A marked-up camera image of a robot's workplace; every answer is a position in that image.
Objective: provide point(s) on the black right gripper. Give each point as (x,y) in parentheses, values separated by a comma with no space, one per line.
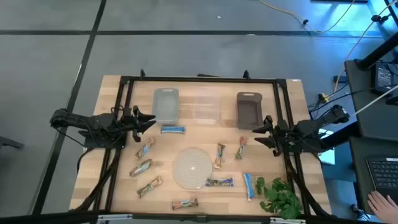
(284,137)

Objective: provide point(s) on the yellow plug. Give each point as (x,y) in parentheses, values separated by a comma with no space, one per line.
(324,98)

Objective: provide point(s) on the black power adapter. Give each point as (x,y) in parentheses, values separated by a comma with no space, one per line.
(383,77)

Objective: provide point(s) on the red brown granola bar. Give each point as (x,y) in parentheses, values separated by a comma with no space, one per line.
(185,204)

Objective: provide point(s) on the purple green granola bar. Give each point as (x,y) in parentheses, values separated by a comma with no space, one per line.
(219,182)

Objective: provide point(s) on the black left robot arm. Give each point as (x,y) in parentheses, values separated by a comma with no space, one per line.
(93,121)

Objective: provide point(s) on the green artificial plant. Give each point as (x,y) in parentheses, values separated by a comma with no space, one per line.
(281,197)

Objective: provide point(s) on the light grey plastic bin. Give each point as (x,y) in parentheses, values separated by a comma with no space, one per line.
(165,105)

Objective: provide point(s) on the dark grey desk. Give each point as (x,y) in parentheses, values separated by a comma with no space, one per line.
(363,105)
(359,174)

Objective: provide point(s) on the black aluminium table frame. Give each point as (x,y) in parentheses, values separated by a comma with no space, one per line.
(202,80)

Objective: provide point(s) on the black keyboard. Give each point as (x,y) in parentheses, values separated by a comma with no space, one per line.
(384,175)

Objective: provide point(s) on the orange blue granola bar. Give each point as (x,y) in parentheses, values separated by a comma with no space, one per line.
(150,186)
(145,148)
(141,167)

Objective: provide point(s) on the brown green granola bar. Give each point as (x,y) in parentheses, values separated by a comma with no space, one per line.
(219,155)
(241,148)

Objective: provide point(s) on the blue oatmeal raisin granola bar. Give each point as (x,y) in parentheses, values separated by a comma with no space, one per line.
(173,129)
(249,186)

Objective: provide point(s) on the person's hand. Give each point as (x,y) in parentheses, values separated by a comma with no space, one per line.
(384,207)

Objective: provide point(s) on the clear plastic bin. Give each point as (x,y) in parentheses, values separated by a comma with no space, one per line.
(205,107)

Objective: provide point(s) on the dark brown plastic bin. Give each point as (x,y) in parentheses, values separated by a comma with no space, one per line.
(248,112)

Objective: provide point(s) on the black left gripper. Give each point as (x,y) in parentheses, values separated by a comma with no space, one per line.
(127,124)

